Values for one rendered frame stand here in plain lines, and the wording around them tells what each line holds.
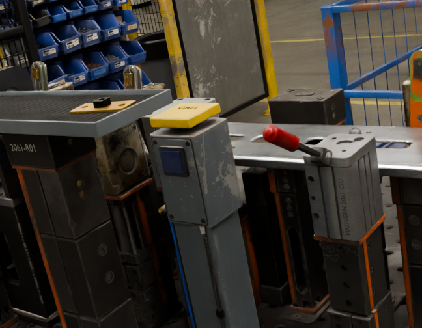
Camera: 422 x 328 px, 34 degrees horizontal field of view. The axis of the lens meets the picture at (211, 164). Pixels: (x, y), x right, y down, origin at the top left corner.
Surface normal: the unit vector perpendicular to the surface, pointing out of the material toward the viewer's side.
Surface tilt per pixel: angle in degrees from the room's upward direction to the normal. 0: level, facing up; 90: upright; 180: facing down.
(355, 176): 90
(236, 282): 90
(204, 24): 90
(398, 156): 0
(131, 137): 90
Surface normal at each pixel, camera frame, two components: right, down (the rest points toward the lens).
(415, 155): -0.18, -0.93
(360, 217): 0.79, 0.06
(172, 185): -0.58, 0.36
